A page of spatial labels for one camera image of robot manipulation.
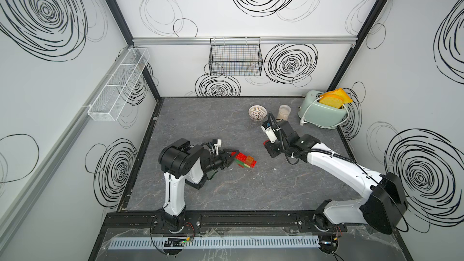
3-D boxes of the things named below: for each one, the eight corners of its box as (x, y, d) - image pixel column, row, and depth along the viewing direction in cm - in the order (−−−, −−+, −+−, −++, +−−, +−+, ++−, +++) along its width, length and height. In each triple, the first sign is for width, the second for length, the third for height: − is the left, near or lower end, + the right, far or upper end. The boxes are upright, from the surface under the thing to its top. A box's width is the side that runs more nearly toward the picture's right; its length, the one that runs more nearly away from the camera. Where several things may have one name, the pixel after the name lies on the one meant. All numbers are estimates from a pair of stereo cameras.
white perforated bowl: (248, 119, 111) (248, 114, 106) (247, 110, 116) (248, 104, 112) (266, 119, 111) (267, 114, 107) (265, 110, 116) (266, 104, 112)
